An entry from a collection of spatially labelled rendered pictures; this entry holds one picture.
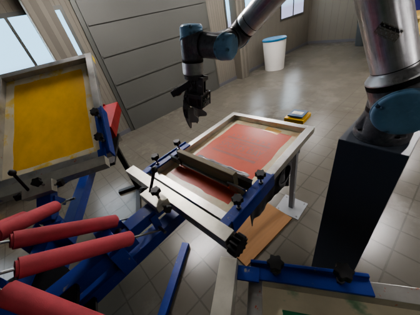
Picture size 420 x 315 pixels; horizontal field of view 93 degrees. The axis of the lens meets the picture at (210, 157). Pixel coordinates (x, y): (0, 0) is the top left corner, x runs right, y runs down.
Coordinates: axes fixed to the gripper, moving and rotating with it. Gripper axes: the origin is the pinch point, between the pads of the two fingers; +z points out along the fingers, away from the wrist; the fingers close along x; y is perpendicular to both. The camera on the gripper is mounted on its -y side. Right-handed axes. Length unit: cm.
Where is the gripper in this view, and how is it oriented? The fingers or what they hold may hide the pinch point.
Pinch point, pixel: (192, 122)
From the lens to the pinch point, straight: 88.0
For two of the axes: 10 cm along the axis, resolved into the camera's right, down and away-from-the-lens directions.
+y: 8.7, 2.9, -4.0
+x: 4.9, -5.4, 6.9
